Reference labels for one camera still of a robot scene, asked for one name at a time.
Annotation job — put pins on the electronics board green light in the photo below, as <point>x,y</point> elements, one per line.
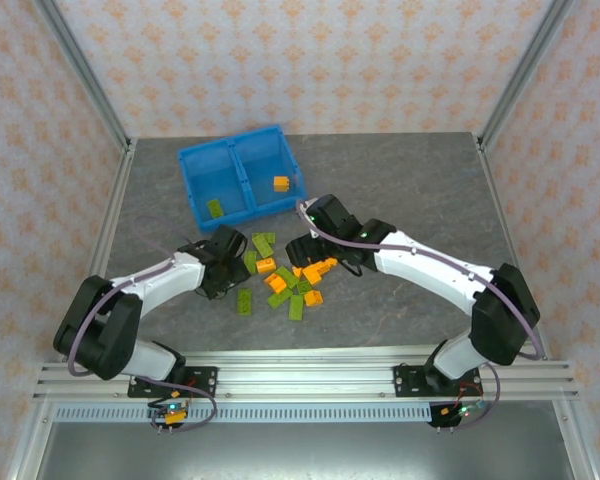
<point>462,411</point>

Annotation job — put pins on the electronics board orange connector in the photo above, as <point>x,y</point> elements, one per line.
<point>170,414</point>

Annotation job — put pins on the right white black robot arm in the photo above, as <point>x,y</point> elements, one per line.
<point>430,270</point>

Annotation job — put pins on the aluminium base extrusion rail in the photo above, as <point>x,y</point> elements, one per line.
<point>305,375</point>

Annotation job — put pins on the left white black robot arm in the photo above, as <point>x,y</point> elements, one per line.
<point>180,277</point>

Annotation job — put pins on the orange round-stud lego brick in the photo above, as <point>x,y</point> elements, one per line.
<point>266,264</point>

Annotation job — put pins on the aluminium table side rail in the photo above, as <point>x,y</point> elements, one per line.
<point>504,210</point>
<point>112,210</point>

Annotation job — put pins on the aluminium frame post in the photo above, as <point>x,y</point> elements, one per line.
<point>525,70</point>
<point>84,70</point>

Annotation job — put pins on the grey metal sheet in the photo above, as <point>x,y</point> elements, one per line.
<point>305,455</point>

